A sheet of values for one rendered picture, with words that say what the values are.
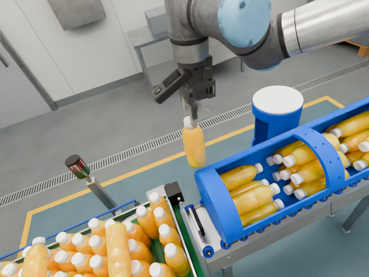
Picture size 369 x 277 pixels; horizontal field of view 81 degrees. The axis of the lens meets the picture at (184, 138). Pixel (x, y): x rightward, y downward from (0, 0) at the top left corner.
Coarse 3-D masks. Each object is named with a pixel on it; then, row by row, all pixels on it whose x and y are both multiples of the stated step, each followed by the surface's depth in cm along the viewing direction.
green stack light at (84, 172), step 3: (84, 168) 93; (87, 168) 96; (78, 171) 92; (81, 171) 93; (84, 171) 94; (87, 171) 95; (90, 171) 97; (75, 174) 93; (78, 174) 93; (81, 174) 93; (84, 174) 94; (87, 174) 96; (78, 177) 94; (81, 177) 94; (84, 177) 95
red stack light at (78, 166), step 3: (81, 159) 92; (78, 162) 90; (81, 162) 92; (84, 162) 95; (75, 165) 90; (78, 165) 91; (81, 165) 92; (84, 165) 93; (69, 168) 90; (72, 168) 90; (75, 168) 90; (78, 168) 91; (81, 168) 92; (72, 171) 92; (75, 171) 92
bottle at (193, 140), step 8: (184, 128) 69; (192, 128) 67; (200, 128) 70; (184, 136) 69; (192, 136) 68; (200, 136) 69; (184, 144) 72; (192, 144) 70; (200, 144) 71; (192, 152) 73; (200, 152) 73; (192, 160) 76; (200, 160) 76
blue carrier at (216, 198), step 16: (336, 112) 88; (352, 112) 103; (304, 128) 84; (320, 128) 101; (272, 144) 82; (320, 144) 76; (224, 160) 82; (240, 160) 95; (256, 160) 98; (320, 160) 75; (336, 160) 74; (208, 176) 75; (256, 176) 99; (336, 176) 74; (352, 176) 78; (208, 192) 71; (224, 192) 70; (320, 192) 76; (208, 208) 85; (224, 208) 69; (288, 208) 74; (224, 224) 69; (240, 224) 70; (256, 224) 72; (224, 240) 76
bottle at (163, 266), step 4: (160, 264) 73; (164, 264) 74; (164, 268) 72; (168, 268) 73; (164, 272) 71; (168, 272) 72; (172, 272) 77; (152, 276) 69; (160, 276) 70; (164, 276) 70; (168, 276) 72; (172, 276) 75; (176, 276) 82
